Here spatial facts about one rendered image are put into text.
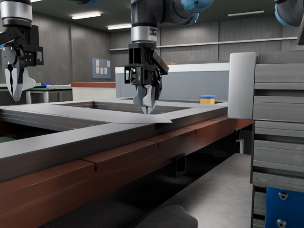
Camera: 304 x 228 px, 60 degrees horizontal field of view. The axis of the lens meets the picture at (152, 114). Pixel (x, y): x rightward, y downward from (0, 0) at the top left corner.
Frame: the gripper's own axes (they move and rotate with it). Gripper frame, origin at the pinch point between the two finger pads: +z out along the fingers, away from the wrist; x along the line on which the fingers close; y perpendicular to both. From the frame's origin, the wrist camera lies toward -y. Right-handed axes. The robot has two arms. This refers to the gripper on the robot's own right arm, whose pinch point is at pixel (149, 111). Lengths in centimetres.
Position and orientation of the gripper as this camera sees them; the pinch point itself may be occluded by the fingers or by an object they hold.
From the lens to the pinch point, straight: 80.9
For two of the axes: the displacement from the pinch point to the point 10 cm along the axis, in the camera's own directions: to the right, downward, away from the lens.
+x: 8.2, 0.7, -5.7
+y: -5.8, 1.1, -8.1
